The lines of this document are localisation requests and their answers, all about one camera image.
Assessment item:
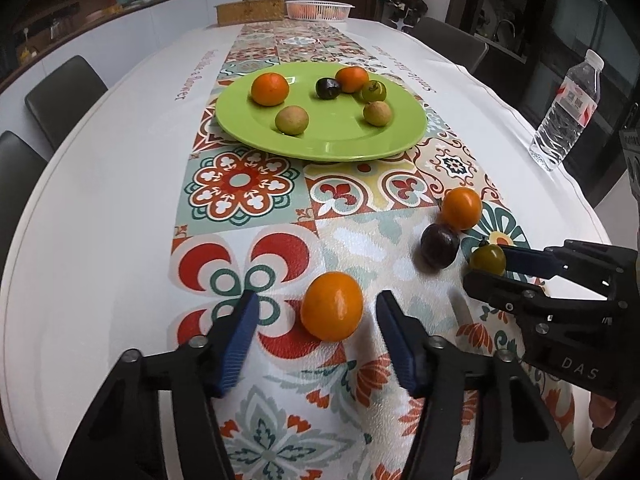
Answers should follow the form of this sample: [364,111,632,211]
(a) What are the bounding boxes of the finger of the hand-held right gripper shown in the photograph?
[500,239,635,302]
[462,270,557,322]

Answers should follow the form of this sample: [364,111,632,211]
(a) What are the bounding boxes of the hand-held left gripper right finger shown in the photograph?
[375,289,581,480]

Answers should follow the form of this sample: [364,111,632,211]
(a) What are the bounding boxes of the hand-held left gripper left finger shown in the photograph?
[56,289,261,480]

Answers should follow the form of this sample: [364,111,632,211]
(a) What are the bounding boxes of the dark purple plum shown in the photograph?
[420,223,461,270]
[315,78,343,100]

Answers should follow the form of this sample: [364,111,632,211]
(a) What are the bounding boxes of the brown round longan fruit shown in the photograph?
[275,105,309,136]
[363,101,390,126]

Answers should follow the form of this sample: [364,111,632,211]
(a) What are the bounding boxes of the green plate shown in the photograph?
[215,62,428,162]

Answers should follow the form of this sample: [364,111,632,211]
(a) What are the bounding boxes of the small orange mandarin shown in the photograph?
[334,66,370,94]

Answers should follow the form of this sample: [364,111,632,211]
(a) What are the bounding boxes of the person's right hand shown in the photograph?
[589,394,617,431]

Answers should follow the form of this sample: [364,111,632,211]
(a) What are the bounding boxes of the clear plastic water bottle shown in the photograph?
[529,49,605,172]

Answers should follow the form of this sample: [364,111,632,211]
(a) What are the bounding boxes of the floral patterned table runner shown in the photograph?
[167,19,576,480]

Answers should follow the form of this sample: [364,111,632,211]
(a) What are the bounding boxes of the dark grey chair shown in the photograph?
[410,16,489,76]
[0,130,49,246]
[25,55,109,151]

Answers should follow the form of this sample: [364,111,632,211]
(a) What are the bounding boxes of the dark bag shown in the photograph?
[385,0,428,28]

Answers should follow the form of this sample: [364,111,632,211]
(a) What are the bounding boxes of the white plastic basket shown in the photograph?
[285,0,355,22]

